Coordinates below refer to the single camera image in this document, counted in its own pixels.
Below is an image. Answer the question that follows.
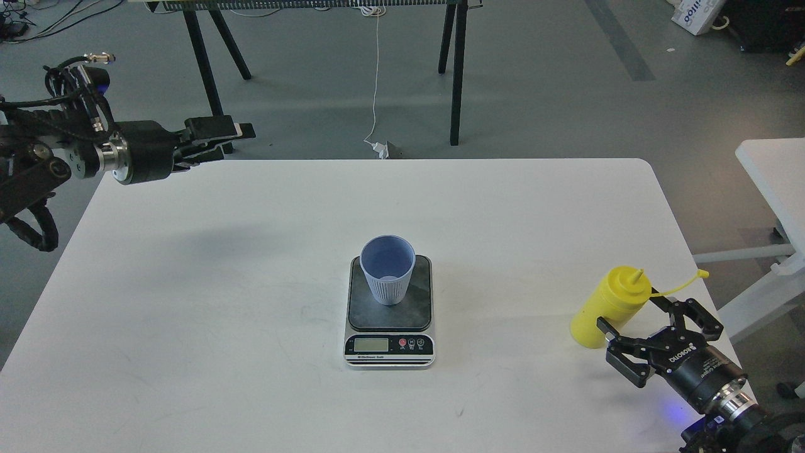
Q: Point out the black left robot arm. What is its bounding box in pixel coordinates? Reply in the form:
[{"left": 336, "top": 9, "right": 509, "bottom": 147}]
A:
[{"left": 1, "top": 52, "right": 255, "bottom": 252}]

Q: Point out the black legged background table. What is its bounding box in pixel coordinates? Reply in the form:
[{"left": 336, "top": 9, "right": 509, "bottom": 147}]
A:
[{"left": 143, "top": 1, "right": 484, "bottom": 147}]

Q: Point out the digital kitchen scale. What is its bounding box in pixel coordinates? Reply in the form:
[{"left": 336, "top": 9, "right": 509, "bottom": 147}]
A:
[{"left": 343, "top": 255, "right": 435, "bottom": 369}]

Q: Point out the white side table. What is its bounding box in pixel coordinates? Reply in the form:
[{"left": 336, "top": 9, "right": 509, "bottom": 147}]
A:
[{"left": 692, "top": 137, "right": 805, "bottom": 344}]

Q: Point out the white power adapter on floor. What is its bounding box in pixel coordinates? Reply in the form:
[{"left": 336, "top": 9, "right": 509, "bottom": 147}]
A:
[{"left": 370, "top": 141, "right": 404, "bottom": 160}]

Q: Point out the blue ribbed plastic cup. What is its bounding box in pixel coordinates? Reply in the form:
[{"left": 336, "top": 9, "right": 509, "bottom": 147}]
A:
[{"left": 358, "top": 235, "right": 415, "bottom": 306}]

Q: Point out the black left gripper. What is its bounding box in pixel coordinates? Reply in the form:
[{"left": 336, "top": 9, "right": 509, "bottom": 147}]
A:
[{"left": 112, "top": 116, "right": 256, "bottom": 184}]

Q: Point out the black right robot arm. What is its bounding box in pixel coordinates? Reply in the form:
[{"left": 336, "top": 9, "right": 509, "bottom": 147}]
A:
[{"left": 596, "top": 295, "right": 803, "bottom": 452}]

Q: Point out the white hanging cable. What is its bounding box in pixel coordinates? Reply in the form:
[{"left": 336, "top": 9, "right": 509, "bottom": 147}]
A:
[{"left": 362, "top": 5, "right": 386, "bottom": 148}]

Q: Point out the yellow squeeze bottle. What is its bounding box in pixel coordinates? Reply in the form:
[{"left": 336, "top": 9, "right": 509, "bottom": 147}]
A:
[{"left": 570, "top": 265, "right": 709, "bottom": 348}]

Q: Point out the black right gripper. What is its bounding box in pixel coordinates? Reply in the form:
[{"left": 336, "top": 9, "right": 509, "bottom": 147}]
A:
[{"left": 596, "top": 295, "right": 747, "bottom": 415}]

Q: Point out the white cardboard box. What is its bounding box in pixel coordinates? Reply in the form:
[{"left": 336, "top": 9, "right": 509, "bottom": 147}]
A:
[{"left": 672, "top": 1, "right": 727, "bottom": 35}]

